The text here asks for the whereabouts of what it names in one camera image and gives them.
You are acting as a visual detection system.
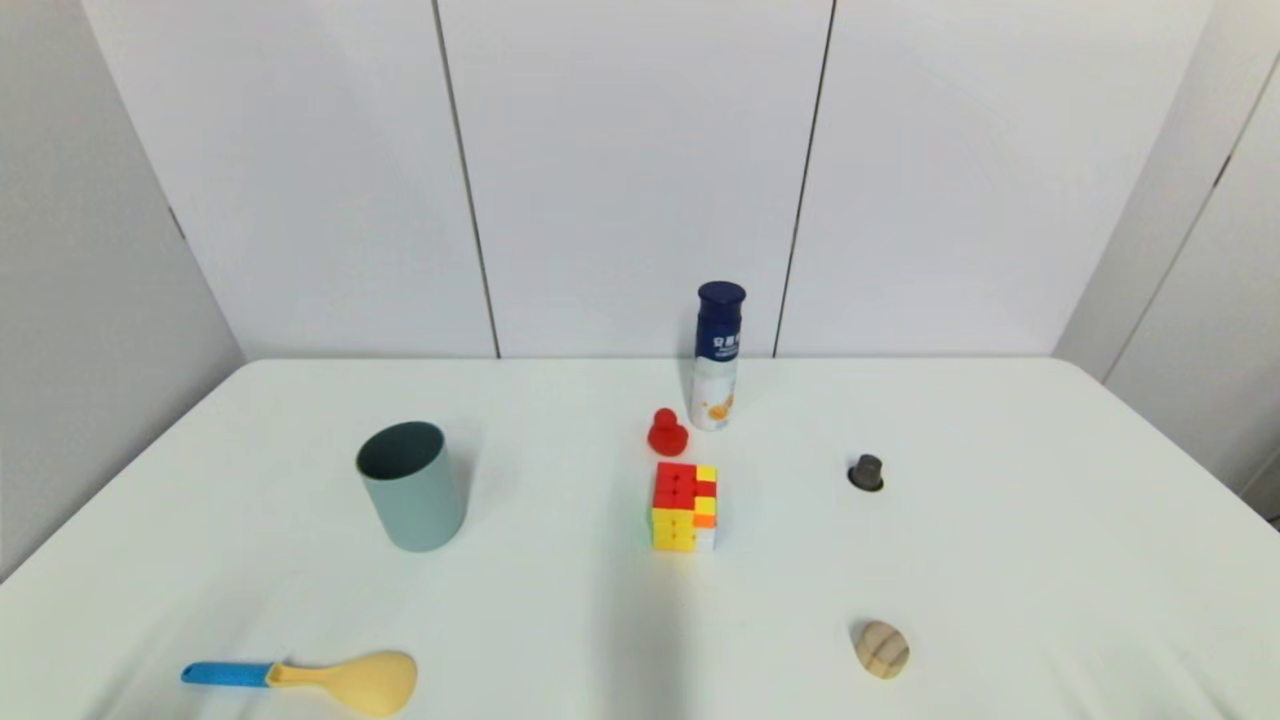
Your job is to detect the blue and white bottle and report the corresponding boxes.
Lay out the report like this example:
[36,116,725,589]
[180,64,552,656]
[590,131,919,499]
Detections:
[689,281,747,432]

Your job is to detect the red toy duck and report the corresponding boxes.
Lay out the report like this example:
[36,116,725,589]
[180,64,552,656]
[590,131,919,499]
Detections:
[647,408,690,458]

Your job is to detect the yellow rice spoon blue handle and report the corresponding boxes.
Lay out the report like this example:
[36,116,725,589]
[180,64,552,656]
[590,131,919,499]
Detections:
[180,651,419,719]

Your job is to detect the multicolour puzzle cube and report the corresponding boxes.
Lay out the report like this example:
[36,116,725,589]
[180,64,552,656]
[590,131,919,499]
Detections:
[650,461,719,554]

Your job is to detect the teal cylindrical cup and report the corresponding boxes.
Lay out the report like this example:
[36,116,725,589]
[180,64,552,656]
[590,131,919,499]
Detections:
[355,421,468,553]

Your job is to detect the round wooden block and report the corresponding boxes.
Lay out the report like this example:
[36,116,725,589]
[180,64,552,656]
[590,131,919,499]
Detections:
[854,621,911,681]

